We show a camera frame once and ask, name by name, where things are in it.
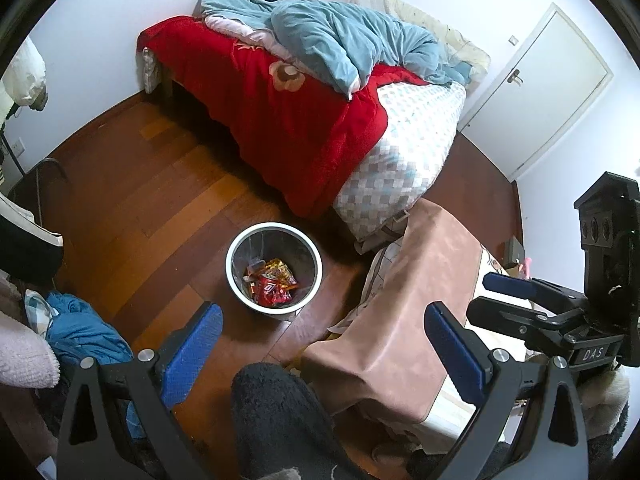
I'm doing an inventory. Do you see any red drink can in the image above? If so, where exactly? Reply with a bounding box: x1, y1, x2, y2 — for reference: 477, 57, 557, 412
252, 280, 293, 307

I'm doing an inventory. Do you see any black bag with white edge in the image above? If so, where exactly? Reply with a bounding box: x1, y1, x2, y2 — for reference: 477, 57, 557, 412
0, 192, 65, 281

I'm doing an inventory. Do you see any checkered bed sheet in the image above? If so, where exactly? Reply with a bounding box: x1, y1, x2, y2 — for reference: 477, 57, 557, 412
332, 80, 468, 243

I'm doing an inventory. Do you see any white fluffy cloth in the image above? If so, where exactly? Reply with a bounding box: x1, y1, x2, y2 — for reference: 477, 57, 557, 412
0, 317, 61, 388

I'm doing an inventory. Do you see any cream pillow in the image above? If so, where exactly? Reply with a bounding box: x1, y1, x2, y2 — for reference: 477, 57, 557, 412
347, 0, 491, 83

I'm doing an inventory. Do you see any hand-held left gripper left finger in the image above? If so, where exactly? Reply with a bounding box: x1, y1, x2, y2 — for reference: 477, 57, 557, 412
56, 301, 224, 480

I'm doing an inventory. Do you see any blue quilt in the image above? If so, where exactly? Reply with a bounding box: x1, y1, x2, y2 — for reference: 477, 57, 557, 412
200, 0, 473, 100

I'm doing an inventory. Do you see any white door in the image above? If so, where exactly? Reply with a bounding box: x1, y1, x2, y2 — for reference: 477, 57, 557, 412
457, 2, 615, 181

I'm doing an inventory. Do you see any orange snack packet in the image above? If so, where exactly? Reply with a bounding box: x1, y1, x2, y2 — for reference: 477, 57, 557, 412
262, 258, 298, 291

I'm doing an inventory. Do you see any blue cloth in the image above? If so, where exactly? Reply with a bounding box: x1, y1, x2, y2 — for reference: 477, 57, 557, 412
47, 292, 136, 441

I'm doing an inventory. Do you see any small checkered cloth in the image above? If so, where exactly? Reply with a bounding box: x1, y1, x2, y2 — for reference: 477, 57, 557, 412
22, 290, 58, 333

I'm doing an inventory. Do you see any black chair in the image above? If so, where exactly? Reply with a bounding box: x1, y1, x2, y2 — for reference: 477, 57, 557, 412
7, 157, 71, 241

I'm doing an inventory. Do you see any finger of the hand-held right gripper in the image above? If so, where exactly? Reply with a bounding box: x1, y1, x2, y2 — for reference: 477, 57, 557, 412
466, 296, 591, 351
482, 272, 586, 313

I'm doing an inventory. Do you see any cream fluffy cloth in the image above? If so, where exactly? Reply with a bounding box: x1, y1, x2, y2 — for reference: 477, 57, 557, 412
575, 370, 631, 436

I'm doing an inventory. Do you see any red blanket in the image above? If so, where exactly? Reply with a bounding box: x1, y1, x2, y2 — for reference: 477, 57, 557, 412
137, 16, 431, 218

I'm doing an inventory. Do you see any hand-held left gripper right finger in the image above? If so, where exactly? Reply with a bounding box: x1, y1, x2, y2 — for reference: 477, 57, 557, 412
424, 301, 590, 480

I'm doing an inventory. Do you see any white hanging bag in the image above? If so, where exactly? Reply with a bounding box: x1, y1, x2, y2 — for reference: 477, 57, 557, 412
0, 37, 48, 111

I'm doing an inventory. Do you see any pink table cloth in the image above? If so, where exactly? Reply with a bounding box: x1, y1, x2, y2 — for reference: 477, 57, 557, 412
300, 199, 483, 423

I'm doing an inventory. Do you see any small dark box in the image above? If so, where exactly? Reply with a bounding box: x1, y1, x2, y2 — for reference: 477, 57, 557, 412
502, 239, 526, 268

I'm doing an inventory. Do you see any person's black fleece leg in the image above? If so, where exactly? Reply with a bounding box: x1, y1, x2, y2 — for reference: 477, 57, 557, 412
231, 362, 361, 480

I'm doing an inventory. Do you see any white rimmed trash bin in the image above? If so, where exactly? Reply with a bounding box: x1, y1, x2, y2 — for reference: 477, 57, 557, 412
225, 221, 323, 315

